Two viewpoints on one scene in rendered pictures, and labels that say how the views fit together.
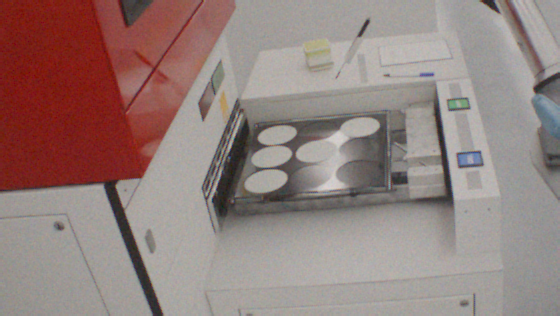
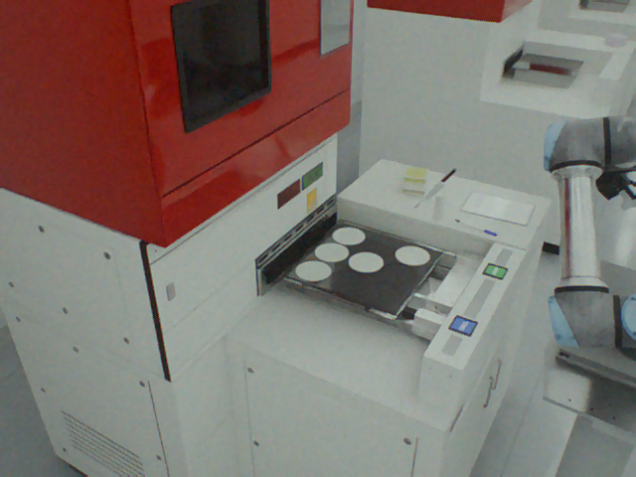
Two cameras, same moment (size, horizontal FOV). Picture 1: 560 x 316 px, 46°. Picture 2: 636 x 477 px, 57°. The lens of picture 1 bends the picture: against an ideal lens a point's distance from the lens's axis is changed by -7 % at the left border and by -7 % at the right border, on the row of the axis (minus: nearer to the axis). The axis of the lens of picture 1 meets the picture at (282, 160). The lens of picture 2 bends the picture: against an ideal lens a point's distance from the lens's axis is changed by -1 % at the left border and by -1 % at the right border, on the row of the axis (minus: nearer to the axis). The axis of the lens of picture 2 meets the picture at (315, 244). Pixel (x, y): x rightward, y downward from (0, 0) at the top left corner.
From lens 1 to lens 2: 0.41 m
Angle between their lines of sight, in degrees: 15
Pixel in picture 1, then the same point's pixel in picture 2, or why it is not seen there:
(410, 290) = (367, 408)
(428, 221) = (416, 358)
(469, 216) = (432, 374)
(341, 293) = (316, 385)
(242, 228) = (282, 299)
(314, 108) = (389, 225)
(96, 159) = (136, 222)
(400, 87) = (462, 236)
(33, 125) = (98, 180)
